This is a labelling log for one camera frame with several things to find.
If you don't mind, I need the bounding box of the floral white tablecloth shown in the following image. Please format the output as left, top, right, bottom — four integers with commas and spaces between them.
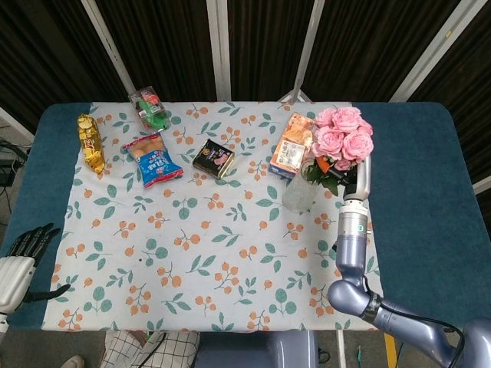
41, 101, 388, 333

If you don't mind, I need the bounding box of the clear glass vase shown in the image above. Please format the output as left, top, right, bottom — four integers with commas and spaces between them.
282, 159, 321, 214

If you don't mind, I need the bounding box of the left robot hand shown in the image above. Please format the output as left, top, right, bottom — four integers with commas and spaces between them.
0, 223, 72, 314

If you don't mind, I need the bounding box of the clear box with green toy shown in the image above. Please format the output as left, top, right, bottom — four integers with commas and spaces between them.
128, 87, 171, 132

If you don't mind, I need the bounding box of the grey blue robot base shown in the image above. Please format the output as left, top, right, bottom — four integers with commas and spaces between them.
193, 330, 320, 368

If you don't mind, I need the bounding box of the orange biscuit box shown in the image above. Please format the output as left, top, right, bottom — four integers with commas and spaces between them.
269, 112, 319, 181

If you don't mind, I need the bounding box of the blue table cover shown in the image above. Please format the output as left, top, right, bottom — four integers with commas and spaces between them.
0, 101, 485, 333

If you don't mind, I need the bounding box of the blue snack bag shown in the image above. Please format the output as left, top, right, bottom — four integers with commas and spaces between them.
122, 132, 184, 189

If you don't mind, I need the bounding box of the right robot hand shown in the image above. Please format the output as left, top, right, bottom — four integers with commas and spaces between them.
315, 156, 372, 202

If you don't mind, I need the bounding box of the pink rose bouquet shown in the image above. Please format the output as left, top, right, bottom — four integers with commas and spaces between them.
302, 107, 374, 196

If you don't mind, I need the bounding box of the gold snack bag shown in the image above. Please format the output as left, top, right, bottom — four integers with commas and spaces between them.
77, 113, 107, 175

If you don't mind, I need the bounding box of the black luncheon meat tin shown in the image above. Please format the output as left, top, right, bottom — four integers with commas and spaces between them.
191, 138, 236, 180

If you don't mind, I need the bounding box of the white tripod stand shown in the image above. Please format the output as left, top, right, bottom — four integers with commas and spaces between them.
276, 0, 326, 104

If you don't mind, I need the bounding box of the checkered white cloth bag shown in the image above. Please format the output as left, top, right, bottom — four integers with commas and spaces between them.
100, 330, 201, 368

